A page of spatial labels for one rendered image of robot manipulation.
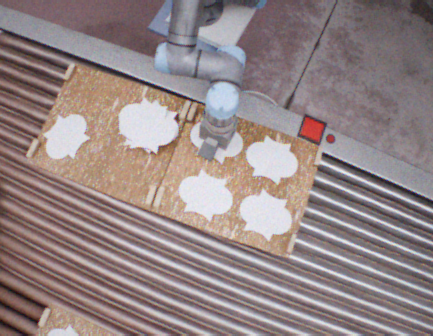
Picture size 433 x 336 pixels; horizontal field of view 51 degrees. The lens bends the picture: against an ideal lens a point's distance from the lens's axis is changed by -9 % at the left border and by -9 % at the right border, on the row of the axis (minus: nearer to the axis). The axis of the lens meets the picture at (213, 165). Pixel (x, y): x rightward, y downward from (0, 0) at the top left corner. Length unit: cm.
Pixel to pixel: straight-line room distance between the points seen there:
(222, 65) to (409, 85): 178
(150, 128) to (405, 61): 184
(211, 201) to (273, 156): 22
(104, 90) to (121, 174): 27
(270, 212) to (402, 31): 185
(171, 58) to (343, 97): 157
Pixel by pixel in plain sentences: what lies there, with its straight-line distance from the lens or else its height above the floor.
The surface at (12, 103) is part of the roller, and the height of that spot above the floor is 92.
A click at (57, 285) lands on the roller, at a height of 92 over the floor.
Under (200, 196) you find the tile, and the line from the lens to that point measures 138.
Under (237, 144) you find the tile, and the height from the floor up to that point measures 96.
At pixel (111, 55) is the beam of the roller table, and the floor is 91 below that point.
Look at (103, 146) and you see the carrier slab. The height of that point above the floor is 94.
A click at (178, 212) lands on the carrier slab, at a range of 138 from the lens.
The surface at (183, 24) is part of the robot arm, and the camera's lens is 117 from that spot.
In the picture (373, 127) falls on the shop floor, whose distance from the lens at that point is 263.
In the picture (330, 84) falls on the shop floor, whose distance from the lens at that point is 264.
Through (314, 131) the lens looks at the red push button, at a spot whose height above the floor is 93.
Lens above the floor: 230
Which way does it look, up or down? 74 degrees down
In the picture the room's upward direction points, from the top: 9 degrees clockwise
